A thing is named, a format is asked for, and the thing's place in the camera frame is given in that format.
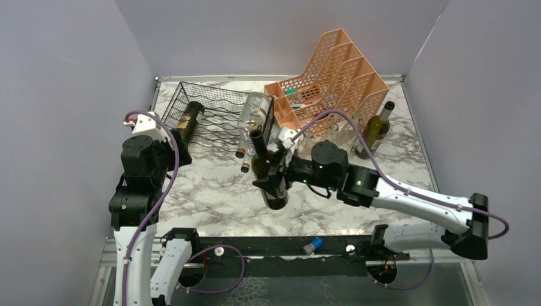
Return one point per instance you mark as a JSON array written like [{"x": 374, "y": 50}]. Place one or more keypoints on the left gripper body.
[{"x": 184, "y": 157}]

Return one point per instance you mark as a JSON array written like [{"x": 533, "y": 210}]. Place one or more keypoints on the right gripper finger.
[
  {"x": 273, "y": 158},
  {"x": 270, "y": 182}
]

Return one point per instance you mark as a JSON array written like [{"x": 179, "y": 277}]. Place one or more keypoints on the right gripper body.
[{"x": 285, "y": 169}]

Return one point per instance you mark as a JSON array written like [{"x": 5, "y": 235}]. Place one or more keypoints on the green wine bottle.
[
  {"x": 376, "y": 130},
  {"x": 274, "y": 199}
]

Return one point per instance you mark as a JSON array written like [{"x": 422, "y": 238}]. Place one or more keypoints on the blue grey cylinder cap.
[{"x": 311, "y": 247}]

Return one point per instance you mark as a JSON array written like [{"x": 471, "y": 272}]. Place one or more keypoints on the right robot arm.
[{"x": 458, "y": 224}]

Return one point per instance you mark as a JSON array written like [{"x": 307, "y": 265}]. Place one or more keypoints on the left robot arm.
[{"x": 146, "y": 162}]

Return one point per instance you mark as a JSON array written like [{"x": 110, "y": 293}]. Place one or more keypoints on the clear bottle with cork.
[{"x": 243, "y": 150}]

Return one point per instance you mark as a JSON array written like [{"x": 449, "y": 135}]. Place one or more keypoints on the large clear labelled bottle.
[{"x": 253, "y": 114}]

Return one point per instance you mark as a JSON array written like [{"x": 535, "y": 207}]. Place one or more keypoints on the peach plastic file organizer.
[{"x": 337, "y": 77}]

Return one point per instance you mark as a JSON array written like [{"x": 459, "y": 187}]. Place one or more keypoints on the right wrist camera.
[{"x": 285, "y": 137}]

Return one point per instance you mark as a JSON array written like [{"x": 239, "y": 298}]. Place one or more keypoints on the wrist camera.
[
  {"x": 146, "y": 126},
  {"x": 285, "y": 137}
]

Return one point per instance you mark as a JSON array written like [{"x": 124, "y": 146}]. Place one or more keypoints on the black wire wine rack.
[{"x": 217, "y": 132}]

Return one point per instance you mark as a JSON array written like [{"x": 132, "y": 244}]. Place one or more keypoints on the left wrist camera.
[{"x": 146, "y": 126}]

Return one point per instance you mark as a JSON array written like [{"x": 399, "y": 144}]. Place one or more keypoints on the black base frame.
[{"x": 232, "y": 257}]

